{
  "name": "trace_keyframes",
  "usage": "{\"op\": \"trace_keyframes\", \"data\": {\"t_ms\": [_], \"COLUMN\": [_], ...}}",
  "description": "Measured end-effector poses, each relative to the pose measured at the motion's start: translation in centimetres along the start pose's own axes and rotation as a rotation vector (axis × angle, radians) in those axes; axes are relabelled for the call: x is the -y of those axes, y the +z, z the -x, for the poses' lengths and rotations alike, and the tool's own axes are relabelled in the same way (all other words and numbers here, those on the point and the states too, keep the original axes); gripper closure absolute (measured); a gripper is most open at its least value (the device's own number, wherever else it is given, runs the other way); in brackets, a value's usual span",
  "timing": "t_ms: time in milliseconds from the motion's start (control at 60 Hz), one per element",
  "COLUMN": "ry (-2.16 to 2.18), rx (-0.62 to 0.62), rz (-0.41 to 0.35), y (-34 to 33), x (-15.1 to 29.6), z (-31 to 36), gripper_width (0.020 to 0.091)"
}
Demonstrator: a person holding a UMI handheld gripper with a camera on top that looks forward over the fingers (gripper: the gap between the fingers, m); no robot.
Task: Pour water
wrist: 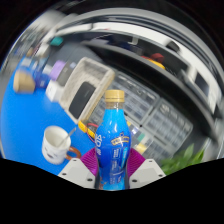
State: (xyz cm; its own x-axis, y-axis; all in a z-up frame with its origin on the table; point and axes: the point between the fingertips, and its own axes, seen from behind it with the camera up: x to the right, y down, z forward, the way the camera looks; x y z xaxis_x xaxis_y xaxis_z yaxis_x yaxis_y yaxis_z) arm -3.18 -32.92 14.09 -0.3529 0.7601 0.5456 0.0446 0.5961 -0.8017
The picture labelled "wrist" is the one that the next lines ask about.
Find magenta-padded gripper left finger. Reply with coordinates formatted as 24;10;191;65
58;147;100;190

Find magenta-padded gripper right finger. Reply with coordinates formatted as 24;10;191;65
127;147;167;190

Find blue drink bottle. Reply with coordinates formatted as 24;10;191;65
94;89;132;191

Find green potted plant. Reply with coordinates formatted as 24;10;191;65
160;143;205;176

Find clear organizer colourful parts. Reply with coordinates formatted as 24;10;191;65
126;121;155;155

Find metal spoon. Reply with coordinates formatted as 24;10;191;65
61;126;77;146

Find yellow multimeter red leads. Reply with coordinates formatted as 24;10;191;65
77;120;100;141

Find black rectangular device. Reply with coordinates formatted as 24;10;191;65
67;81;97;120

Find small white box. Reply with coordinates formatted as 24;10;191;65
45;79;65;103

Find dark grey box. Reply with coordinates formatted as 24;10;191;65
57;62;76;86

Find beige perforated tray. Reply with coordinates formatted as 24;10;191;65
59;56;116;125

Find blue box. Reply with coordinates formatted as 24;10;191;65
33;66;51;89

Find white oscilloscope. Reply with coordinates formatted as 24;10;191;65
185;64;218;105

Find purple bag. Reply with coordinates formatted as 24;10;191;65
49;60;66;81

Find brown cardboard box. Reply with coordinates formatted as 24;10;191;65
12;70;36;94

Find yellow tool red leads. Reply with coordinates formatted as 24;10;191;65
141;52;166;71

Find teal small object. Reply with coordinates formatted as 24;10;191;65
49;35;64;47

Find white mug orange handle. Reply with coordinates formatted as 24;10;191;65
41;125;82;166

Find black wall shelf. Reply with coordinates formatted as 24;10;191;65
79;32;224;136

